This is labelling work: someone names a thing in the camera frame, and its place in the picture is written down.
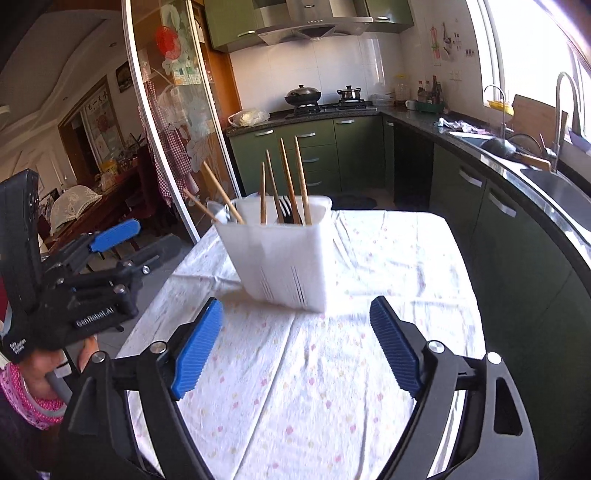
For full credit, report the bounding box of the steel range hood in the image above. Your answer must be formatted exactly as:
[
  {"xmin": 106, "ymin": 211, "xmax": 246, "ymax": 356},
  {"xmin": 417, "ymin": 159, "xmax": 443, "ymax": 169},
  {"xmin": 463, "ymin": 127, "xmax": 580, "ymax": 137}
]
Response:
[{"xmin": 252, "ymin": 0, "xmax": 375, "ymax": 46}]

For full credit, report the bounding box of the black pan with wooden handle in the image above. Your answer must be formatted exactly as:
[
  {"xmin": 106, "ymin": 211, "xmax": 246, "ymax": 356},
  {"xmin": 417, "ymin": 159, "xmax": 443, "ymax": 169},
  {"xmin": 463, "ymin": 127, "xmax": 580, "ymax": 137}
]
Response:
[{"xmin": 480, "ymin": 136, "xmax": 553, "ymax": 172}]

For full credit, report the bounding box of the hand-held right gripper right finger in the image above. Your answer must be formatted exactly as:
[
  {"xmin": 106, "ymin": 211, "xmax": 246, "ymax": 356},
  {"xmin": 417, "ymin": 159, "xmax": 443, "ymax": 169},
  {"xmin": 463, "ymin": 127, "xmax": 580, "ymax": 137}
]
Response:
[{"xmin": 369, "ymin": 295, "xmax": 541, "ymax": 480}]

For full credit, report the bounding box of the white lace food cover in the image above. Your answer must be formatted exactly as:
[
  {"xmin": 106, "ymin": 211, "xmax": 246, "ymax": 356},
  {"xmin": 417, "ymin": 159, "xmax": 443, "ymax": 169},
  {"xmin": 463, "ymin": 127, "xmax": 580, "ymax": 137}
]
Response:
[{"xmin": 48, "ymin": 185, "xmax": 103, "ymax": 236}]

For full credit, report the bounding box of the person's left forearm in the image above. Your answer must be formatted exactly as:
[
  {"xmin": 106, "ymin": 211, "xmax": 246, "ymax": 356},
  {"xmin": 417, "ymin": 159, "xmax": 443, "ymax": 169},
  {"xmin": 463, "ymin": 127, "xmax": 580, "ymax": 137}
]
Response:
[{"xmin": 0, "ymin": 362, "xmax": 68, "ymax": 431}]

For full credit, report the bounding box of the black wok with lid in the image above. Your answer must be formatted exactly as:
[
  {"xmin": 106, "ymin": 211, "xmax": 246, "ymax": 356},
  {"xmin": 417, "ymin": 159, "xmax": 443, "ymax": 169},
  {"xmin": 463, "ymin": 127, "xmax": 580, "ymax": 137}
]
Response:
[{"xmin": 284, "ymin": 84, "xmax": 323, "ymax": 108}]

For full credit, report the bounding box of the window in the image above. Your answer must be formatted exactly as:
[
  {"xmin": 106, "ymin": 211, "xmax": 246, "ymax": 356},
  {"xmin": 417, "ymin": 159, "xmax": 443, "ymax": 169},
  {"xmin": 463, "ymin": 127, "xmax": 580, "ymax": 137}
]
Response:
[{"xmin": 466, "ymin": 0, "xmax": 591, "ymax": 153}]

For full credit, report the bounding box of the red checked apron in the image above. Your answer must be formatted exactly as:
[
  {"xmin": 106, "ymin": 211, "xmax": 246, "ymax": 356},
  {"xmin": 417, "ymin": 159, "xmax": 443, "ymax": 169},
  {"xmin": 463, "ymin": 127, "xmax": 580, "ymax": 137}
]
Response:
[{"xmin": 139, "ymin": 78, "xmax": 195, "ymax": 208}]

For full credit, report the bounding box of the small steel faucet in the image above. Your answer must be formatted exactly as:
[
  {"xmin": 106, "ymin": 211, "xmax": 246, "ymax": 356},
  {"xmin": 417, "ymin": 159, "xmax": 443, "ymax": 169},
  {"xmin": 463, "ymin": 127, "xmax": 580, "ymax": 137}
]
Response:
[{"xmin": 482, "ymin": 84, "xmax": 509, "ymax": 139}]

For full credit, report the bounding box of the dark wooden dining table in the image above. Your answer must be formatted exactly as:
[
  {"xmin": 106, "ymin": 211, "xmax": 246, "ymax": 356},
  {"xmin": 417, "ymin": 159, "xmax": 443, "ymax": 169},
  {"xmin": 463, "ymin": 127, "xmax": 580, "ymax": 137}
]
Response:
[{"xmin": 44, "ymin": 159, "xmax": 160, "ymax": 259}]

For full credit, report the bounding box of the dark stone countertop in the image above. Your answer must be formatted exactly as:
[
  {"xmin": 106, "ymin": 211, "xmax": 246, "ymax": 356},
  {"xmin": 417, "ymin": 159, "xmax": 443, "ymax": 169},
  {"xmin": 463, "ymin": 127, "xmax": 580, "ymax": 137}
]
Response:
[{"xmin": 226, "ymin": 104, "xmax": 591, "ymax": 271}]

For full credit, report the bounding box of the gas stove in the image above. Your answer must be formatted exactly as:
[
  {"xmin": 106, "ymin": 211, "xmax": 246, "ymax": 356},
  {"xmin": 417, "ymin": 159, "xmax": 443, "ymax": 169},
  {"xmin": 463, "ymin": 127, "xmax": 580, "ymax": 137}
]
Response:
[{"xmin": 284, "ymin": 102, "xmax": 380, "ymax": 116}]

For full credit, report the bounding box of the clear plastic spoon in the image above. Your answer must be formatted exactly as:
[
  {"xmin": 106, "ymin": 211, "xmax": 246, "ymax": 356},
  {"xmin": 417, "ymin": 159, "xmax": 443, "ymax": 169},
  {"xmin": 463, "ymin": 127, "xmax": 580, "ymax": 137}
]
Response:
[{"xmin": 205, "ymin": 200, "xmax": 232, "ymax": 225}]

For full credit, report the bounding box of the framed wall picture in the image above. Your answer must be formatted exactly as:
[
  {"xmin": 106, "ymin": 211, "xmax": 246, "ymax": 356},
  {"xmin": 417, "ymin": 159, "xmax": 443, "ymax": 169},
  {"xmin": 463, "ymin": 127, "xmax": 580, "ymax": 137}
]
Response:
[{"xmin": 115, "ymin": 62, "xmax": 135, "ymax": 91}]

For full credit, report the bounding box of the white plastic utensil holder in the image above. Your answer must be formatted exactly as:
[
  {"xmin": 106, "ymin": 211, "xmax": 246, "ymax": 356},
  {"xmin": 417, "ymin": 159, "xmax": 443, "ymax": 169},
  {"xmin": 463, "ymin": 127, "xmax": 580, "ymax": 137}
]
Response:
[{"xmin": 215, "ymin": 194, "xmax": 334, "ymax": 313}]

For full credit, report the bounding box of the white plastic bag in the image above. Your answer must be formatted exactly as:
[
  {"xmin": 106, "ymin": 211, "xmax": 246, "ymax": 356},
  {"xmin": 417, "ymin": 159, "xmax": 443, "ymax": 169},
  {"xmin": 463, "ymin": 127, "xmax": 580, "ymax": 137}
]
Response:
[{"xmin": 228, "ymin": 108, "xmax": 271, "ymax": 128}]

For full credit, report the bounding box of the dark floor mat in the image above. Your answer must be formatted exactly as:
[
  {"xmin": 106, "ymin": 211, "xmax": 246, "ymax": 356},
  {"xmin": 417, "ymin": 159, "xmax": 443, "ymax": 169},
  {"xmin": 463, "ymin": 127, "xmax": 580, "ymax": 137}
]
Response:
[{"xmin": 331, "ymin": 195, "xmax": 378, "ymax": 211}]

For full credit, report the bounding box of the black plastic fork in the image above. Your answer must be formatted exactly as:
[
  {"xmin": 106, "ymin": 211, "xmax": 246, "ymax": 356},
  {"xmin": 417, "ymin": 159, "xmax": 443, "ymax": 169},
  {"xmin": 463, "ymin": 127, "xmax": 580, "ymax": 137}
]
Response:
[{"xmin": 278, "ymin": 196, "xmax": 304, "ymax": 226}]

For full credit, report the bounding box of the tall steel faucet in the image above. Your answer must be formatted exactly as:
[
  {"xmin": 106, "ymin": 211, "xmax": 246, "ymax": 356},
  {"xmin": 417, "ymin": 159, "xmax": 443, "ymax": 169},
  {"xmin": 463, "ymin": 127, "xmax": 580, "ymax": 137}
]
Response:
[{"xmin": 551, "ymin": 71, "xmax": 583, "ymax": 174}]

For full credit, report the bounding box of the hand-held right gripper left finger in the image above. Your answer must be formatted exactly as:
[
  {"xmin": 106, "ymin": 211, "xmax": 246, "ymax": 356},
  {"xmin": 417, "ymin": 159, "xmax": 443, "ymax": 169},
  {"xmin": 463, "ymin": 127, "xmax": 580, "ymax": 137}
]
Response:
[{"xmin": 51, "ymin": 298, "xmax": 227, "ymax": 480}]

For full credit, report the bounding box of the crumpled dish cloth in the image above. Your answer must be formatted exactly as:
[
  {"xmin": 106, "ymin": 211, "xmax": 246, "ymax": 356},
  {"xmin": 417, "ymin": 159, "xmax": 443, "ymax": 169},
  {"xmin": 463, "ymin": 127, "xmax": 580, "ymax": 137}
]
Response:
[{"xmin": 434, "ymin": 117, "xmax": 491, "ymax": 136}]

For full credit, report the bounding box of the red-ended wooden chopstick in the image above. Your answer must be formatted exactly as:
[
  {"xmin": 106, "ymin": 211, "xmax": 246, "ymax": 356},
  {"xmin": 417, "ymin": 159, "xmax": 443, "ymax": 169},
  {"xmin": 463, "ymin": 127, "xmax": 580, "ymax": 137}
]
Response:
[
  {"xmin": 202, "ymin": 161, "xmax": 245, "ymax": 225},
  {"xmin": 184, "ymin": 190, "xmax": 221, "ymax": 225}
]

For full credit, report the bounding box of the white floral tablecloth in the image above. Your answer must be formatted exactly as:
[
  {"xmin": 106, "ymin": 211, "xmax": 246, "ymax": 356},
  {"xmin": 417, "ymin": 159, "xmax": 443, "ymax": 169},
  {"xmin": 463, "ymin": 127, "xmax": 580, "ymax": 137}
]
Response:
[{"xmin": 115, "ymin": 209, "xmax": 488, "ymax": 480}]

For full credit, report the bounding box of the green wall cabinet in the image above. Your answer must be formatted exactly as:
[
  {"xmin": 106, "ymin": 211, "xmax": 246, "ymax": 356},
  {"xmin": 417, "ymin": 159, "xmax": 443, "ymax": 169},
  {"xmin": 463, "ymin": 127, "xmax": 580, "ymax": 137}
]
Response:
[
  {"xmin": 203, "ymin": 0, "xmax": 260, "ymax": 54},
  {"xmin": 365, "ymin": 0, "xmax": 415, "ymax": 34}
]

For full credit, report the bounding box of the brown wooden chopstick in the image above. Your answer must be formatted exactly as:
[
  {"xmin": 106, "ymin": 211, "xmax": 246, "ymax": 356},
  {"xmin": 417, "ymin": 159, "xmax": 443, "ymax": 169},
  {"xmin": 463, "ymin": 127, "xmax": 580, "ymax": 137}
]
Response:
[
  {"xmin": 279, "ymin": 137, "xmax": 299, "ymax": 226},
  {"xmin": 294, "ymin": 135, "xmax": 313, "ymax": 226}
]

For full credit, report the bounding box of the person's left hand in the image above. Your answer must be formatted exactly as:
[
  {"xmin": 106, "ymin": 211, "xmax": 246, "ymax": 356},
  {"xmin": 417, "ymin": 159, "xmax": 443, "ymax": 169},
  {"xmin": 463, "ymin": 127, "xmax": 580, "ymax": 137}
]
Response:
[{"xmin": 18, "ymin": 338, "xmax": 99, "ymax": 389}]

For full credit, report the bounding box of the wooden cutting board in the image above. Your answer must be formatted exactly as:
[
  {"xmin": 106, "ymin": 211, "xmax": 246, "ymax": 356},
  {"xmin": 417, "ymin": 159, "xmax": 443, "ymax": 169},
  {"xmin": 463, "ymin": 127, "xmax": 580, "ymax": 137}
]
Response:
[{"xmin": 510, "ymin": 95, "xmax": 570, "ymax": 149}]

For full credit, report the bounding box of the glass sliding door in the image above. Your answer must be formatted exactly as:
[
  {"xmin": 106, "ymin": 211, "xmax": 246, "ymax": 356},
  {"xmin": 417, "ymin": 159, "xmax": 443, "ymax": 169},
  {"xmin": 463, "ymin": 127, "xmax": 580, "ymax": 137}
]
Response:
[{"xmin": 121, "ymin": 0, "xmax": 246, "ymax": 244}]

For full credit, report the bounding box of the steel sink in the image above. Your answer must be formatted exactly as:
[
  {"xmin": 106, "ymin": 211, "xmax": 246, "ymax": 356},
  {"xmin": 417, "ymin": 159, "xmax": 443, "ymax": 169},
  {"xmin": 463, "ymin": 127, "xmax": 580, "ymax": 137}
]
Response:
[{"xmin": 450, "ymin": 130, "xmax": 591, "ymax": 223}]

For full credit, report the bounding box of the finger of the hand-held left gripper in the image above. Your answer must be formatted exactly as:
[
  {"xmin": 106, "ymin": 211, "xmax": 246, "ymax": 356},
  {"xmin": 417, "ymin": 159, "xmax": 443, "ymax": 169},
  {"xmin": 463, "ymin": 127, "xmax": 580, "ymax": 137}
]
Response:
[
  {"xmin": 44, "ymin": 218, "xmax": 142, "ymax": 278},
  {"xmin": 69, "ymin": 234, "xmax": 182, "ymax": 297}
]

